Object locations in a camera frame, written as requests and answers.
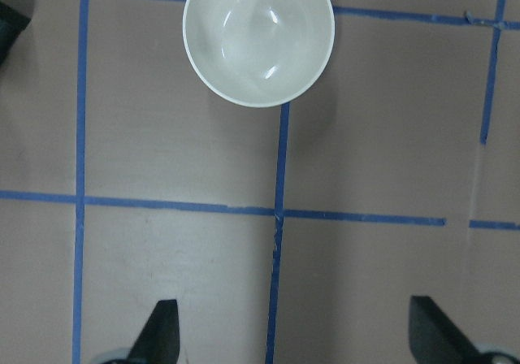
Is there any white ceramic bowl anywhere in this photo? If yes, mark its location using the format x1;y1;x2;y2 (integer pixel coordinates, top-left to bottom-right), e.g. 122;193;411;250
182;0;335;108

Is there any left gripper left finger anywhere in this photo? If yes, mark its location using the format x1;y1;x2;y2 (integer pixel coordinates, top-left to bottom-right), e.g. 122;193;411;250
125;299;180;364

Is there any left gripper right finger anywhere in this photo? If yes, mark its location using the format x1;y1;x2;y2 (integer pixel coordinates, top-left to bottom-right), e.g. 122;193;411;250
408;296;481;364

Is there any black dish rack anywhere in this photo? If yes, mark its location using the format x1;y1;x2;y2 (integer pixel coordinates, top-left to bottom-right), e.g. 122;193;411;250
0;2;31;63

